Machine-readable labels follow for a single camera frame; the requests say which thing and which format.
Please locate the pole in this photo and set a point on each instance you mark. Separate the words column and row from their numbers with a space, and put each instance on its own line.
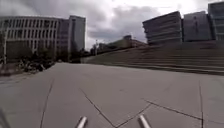
column 96, row 47

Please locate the dark building with slanted side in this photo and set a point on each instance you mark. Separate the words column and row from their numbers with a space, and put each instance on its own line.
column 163, row 28

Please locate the grey tower building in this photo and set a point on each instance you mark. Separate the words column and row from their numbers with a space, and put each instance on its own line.
column 77, row 33

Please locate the narrow dark glass building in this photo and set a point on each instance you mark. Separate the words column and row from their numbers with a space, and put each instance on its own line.
column 196, row 26

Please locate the row of parked bicycles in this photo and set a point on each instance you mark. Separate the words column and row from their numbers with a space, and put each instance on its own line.
column 33, row 65

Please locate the wide stone stairs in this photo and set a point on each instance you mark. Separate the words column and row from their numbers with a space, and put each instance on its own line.
column 173, row 56

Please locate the wide dark layered building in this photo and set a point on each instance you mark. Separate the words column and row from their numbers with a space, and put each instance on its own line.
column 217, row 20

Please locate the grey paved plaza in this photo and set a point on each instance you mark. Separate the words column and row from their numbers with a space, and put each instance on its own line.
column 116, row 90

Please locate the pale building with grid windows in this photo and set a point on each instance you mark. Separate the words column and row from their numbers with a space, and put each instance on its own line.
column 30, row 31

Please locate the row of trees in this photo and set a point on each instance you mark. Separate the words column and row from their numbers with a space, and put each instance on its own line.
column 43, row 53

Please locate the low brown building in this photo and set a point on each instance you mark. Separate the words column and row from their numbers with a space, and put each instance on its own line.
column 123, row 43

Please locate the robot's own part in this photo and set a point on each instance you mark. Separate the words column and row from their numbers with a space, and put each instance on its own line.
column 82, row 122
column 144, row 121

